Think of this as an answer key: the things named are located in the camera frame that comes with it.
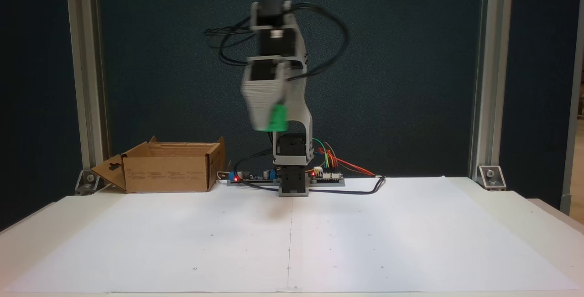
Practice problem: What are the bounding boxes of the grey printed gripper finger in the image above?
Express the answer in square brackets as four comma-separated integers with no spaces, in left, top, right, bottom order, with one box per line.
[243,92,277,132]

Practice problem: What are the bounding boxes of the green dice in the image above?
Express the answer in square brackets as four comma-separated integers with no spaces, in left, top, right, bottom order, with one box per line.
[263,103,290,133]

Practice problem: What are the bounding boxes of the blue circuit board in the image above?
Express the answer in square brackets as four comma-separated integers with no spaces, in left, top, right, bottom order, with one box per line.
[228,167,279,183]

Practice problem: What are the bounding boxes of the small circuit board with jumpers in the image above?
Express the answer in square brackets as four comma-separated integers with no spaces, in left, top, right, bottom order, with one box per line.
[310,167,344,182]

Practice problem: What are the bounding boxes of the brown cardboard box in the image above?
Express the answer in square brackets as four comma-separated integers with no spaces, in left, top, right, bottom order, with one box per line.
[90,136,226,193]

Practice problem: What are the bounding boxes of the black servo cable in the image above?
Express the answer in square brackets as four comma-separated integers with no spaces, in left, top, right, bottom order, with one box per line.
[290,2,352,82]
[203,25,257,67]

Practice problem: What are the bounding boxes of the green jumper wire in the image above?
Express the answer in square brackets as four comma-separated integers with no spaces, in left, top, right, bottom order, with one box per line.
[312,138,334,170]

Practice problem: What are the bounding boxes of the red orange wire pair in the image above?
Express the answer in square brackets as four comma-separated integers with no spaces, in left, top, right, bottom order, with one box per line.
[319,149,377,177]

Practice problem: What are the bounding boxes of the black power cable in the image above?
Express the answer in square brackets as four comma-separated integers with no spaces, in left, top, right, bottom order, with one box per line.
[242,175,387,196]

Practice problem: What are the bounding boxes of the grey aluminium frame post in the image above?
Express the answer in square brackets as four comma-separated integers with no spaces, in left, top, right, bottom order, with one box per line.
[65,0,110,183]
[469,0,514,181]

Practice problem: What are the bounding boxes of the metal corner bracket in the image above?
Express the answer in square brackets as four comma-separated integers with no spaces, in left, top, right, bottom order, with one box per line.
[74,168,113,196]
[477,165,507,192]

